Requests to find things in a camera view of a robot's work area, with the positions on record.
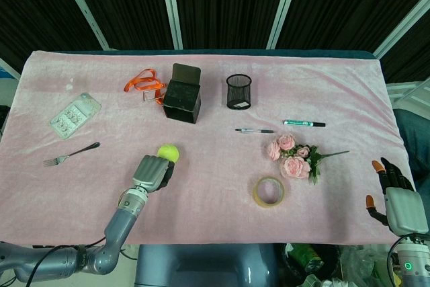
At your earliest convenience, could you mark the beige tape roll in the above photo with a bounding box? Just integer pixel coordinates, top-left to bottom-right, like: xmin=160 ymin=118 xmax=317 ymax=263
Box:
xmin=252 ymin=175 xmax=286 ymax=208

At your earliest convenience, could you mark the silver metal fork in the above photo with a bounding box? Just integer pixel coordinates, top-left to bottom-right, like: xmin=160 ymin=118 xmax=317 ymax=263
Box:
xmin=42 ymin=142 xmax=101 ymax=168

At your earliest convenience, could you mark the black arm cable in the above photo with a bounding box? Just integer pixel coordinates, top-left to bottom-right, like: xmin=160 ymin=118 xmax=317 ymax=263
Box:
xmin=26 ymin=237 xmax=108 ymax=284

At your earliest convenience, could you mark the black mesh pen holder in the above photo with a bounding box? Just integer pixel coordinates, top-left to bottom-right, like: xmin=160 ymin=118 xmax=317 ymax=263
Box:
xmin=225 ymin=74 xmax=253 ymax=111

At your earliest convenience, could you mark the grey robot torso base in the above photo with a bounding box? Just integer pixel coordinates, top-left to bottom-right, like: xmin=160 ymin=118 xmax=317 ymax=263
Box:
xmin=134 ymin=243 xmax=280 ymax=287

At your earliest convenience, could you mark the clear plastic blister pack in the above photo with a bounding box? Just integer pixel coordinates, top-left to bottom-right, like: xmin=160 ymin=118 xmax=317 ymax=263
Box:
xmin=50 ymin=93 xmax=102 ymax=141

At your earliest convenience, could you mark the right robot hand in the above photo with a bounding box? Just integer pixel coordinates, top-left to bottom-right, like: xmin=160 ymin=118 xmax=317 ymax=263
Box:
xmin=365 ymin=157 xmax=430 ymax=235

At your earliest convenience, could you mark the green whiteboard marker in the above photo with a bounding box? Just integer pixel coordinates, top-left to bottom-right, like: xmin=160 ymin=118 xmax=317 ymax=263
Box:
xmin=282 ymin=120 xmax=327 ymax=128

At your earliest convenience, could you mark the black open box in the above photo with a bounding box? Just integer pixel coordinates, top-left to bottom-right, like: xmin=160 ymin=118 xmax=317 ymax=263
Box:
xmin=162 ymin=63 xmax=202 ymax=124

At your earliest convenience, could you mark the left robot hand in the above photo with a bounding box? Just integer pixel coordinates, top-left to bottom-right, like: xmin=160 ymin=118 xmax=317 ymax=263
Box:
xmin=132 ymin=154 xmax=176 ymax=194

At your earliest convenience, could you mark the orange lanyard with card holder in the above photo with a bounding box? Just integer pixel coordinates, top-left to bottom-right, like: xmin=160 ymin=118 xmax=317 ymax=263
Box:
xmin=123 ymin=69 xmax=167 ymax=106

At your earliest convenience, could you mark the yellow tennis ball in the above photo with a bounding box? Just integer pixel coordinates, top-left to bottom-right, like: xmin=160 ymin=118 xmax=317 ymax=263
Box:
xmin=157 ymin=144 xmax=181 ymax=163

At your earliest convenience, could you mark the pink velvet tablecloth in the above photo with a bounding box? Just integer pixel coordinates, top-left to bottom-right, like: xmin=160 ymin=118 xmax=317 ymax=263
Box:
xmin=0 ymin=49 xmax=417 ymax=246

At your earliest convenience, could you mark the pink artificial rose bouquet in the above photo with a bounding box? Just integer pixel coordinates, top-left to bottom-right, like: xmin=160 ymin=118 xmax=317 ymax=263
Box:
xmin=267 ymin=134 xmax=351 ymax=186

